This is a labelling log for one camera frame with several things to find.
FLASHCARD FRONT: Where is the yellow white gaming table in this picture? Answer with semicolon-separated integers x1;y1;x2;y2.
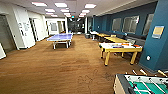
98;41;144;67

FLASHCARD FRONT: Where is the small white table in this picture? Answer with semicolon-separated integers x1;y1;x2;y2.
89;31;100;41

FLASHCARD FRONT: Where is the blue ping-pong table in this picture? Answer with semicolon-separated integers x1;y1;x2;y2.
46;32;74;51

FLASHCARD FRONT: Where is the colourful patterned flat box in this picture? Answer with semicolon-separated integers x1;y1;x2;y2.
111;44;125;50

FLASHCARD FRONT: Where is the square ceiling light panel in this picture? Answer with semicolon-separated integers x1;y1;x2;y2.
59;8;71;14
31;1;48;8
54;2;69;9
84;3;98;10
44;8;56;14
79;9;91;15

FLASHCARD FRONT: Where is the interior glass window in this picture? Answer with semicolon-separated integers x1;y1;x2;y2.
142;13;156;36
122;14;141;35
111;17;123;33

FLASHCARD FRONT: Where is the grey sofa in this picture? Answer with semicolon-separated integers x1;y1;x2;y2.
125;36;147;48

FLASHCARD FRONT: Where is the green foosball table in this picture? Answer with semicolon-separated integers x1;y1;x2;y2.
112;69;168;94

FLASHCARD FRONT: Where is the white wall board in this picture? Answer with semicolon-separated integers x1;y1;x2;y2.
49;21;59;33

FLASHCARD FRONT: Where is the white wall outlet plate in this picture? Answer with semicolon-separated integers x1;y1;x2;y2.
145;54;152;62

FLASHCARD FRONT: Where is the beige framed wall sign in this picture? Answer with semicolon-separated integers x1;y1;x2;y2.
151;25;165;40

